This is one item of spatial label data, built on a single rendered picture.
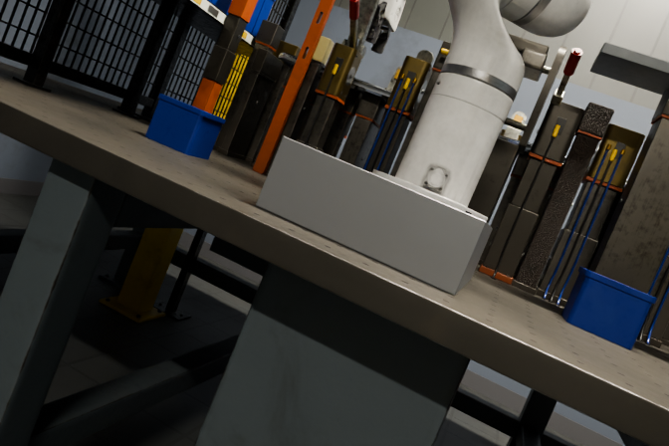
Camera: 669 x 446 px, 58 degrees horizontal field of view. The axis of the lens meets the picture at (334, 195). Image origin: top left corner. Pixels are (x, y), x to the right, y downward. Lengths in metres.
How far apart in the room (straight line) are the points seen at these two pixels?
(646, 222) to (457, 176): 0.41
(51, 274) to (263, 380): 0.32
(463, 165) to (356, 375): 0.33
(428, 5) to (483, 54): 2.53
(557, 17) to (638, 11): 2.44
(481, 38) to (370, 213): 0.31
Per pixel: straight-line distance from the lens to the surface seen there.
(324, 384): 0.85
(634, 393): 0.68
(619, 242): 1.18
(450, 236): 0.77
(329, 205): 0.80
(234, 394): 0.90
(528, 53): 1.33
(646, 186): 1.19
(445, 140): 0.90
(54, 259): 0.92
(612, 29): 3.39
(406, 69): 1.36
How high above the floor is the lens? 0.80
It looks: 3 degrees down
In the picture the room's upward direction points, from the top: 22 degrees clockwise
